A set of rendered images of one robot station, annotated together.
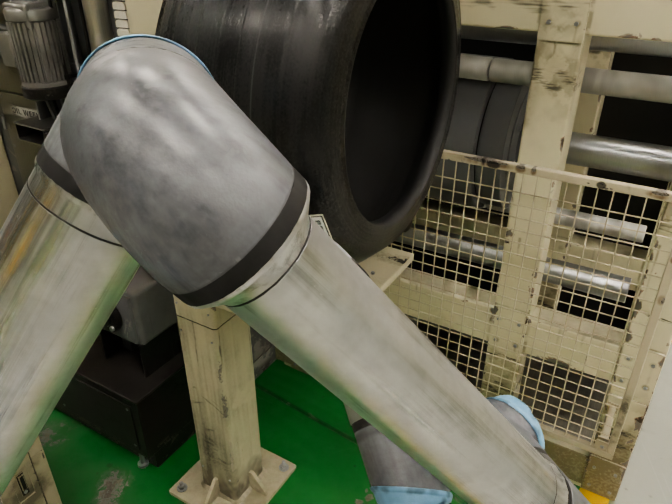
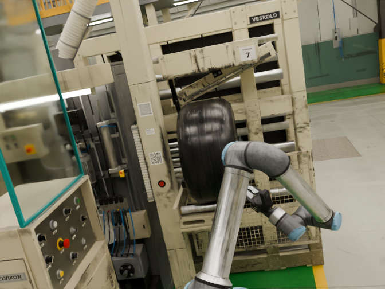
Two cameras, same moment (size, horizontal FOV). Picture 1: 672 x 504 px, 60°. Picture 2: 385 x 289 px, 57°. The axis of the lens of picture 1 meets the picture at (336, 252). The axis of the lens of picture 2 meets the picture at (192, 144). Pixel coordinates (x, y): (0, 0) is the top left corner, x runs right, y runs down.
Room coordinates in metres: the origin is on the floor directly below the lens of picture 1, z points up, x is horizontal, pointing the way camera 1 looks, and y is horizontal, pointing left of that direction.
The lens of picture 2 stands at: (-0.78, 0.88, 1.76)
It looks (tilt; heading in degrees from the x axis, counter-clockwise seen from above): 14 degrees down; 338
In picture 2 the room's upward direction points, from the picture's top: 11 degrees counter-clockwise
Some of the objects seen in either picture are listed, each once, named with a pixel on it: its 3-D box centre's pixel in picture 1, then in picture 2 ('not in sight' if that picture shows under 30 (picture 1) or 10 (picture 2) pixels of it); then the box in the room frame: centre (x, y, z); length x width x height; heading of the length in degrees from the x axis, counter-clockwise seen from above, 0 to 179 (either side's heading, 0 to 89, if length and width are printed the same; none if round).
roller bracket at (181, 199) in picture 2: not in sight; (181, 200); (1.15, 0.23, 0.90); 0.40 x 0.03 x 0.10; 149
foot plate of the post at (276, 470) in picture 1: (233, 475); not in sight; (1.18, 0.30, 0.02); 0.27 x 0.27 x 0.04; 59
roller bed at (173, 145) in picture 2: not in sight; (178, 160); (1.50, 0.07, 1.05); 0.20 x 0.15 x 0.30; 59
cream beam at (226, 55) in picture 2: not in sight; (209, 58); (1.25, -0.19, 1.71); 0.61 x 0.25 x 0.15; 59
